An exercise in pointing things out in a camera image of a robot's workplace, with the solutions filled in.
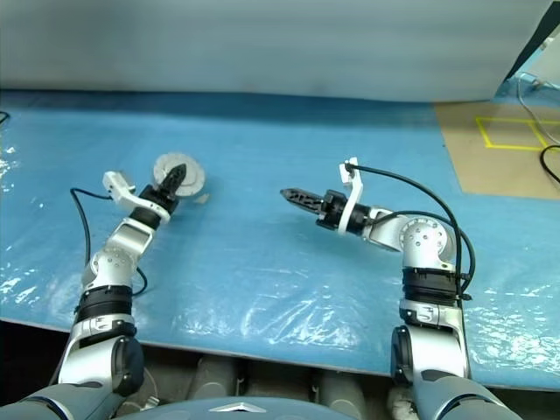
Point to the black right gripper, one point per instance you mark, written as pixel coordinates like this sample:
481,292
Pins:
332,212

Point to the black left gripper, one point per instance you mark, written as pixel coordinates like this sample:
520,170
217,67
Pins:
157,198

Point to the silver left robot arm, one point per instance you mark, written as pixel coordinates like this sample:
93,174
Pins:
127,238

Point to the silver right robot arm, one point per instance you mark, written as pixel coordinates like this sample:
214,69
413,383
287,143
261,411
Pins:
424,240

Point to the blue plastic table sheet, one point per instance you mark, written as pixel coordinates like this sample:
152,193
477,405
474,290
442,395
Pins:
284,144

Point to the brown cardboard sheet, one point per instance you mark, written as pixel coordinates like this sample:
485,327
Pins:
459,162

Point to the white backdrop board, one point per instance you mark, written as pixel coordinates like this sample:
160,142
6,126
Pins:
262,44

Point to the grey rounded cylinder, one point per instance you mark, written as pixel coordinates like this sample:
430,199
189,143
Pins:
216,376
343,391

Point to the grey-blue robot torso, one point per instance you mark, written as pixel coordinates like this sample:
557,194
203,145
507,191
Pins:
245,411

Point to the white crumpled lump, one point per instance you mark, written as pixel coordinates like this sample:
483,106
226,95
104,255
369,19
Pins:
400,404

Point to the white slanted board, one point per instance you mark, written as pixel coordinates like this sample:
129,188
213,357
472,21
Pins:
542,61

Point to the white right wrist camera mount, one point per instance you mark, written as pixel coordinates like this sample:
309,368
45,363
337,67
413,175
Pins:
352,205

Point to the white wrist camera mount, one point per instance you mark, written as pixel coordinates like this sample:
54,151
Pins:
352,205
116,184

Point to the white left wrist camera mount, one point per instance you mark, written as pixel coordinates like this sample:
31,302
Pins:
116,184

